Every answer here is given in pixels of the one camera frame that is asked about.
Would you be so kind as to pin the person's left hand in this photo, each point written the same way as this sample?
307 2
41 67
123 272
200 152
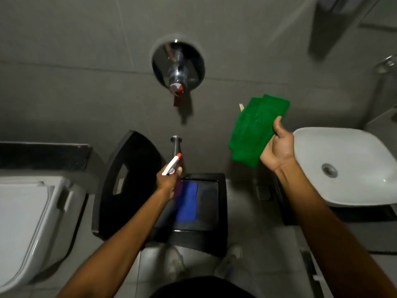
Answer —
167 180

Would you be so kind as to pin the person's right hand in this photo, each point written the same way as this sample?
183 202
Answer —
279 149

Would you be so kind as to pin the person's right thumb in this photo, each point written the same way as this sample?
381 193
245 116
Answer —
278 125

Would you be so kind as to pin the person's left fingers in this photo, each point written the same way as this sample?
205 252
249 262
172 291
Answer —
173 172

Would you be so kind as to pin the white spray bottle red nozzle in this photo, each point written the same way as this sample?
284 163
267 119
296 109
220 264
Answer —
172 166

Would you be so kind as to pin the green microfiber cloth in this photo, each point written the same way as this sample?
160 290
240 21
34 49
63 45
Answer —
257 127

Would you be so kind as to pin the person's right forearm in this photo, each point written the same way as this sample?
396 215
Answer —
335 232

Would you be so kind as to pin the person's left forearm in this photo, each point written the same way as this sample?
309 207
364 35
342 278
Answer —
124 245

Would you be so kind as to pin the blue bag in bin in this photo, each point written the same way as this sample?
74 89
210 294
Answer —
187 201

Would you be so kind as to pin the black trash bin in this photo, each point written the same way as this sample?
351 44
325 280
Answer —
201 211

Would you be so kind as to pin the chrome basin drain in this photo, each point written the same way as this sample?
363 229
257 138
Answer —
329 170

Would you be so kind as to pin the white ceramic wash basin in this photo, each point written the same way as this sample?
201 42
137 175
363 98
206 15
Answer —
344 164

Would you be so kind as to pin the person's left shoe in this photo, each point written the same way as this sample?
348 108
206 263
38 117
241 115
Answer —
175 264

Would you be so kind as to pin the person's shoe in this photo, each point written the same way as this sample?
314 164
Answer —
229 263
175 264

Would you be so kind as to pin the person's right shoe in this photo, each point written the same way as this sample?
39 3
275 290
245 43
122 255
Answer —
229 263

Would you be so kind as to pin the black basin counter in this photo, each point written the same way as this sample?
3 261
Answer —
341 214

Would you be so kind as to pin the person's black shirt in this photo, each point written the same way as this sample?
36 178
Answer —
201 288

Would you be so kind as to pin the chrome basin faucet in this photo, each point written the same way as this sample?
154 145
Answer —
383 65

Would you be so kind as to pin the black stone ledge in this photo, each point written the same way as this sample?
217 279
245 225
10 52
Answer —
40 155

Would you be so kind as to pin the white toilet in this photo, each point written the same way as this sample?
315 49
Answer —
28 226

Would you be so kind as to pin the chrome wall pipe stub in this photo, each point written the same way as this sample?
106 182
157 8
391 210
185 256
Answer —
176 146

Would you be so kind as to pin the chrome wall flush valve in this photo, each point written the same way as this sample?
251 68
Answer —
178 68

